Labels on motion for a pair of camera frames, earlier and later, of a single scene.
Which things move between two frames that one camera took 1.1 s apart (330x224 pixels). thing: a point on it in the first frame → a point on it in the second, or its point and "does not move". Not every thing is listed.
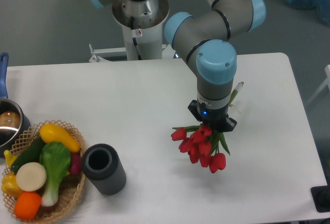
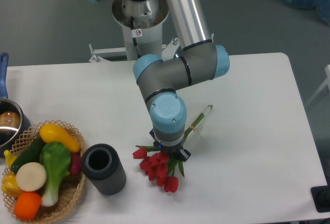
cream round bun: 31,176 does not move
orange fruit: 26,204 does not move
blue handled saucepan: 14,125 does not move
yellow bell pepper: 9,185 does not move
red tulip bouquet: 202,144 → 161,166
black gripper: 216,118 → 176,151
